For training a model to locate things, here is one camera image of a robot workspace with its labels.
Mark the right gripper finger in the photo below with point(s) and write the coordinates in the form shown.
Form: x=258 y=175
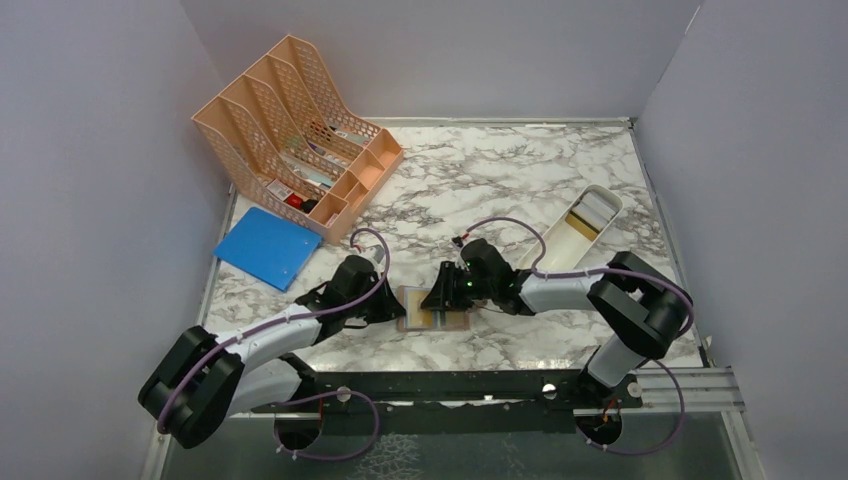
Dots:
x=461 y=289
x=440 y=296

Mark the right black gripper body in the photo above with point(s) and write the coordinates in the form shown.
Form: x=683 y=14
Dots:
x=484 y=290

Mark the peach plastic file organizer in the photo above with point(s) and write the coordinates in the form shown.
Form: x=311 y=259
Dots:
x=281 y=128

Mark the stack of cards in tray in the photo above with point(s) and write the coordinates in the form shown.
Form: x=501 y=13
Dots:
x=592 y=212

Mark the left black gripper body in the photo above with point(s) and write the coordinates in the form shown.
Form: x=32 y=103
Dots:
x=365 y=310

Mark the red item in organizer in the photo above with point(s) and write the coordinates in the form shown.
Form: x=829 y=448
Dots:
x=304 y=205

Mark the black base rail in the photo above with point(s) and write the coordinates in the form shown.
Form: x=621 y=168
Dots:
x=450 y=402

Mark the brown leather card holder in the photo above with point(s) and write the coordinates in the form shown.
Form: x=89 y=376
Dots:
x=447 y=321

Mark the blue folder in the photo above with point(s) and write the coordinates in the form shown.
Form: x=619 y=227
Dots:
x=268 y=247

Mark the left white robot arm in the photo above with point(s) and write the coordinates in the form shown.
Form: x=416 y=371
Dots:
x=205 y=378

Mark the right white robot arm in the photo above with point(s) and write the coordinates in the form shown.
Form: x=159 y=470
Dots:
x=645 y=310

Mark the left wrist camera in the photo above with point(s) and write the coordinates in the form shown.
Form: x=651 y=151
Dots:
x=375 y=254

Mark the white plastic tray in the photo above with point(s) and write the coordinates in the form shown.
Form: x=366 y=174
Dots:
x=565 y=248

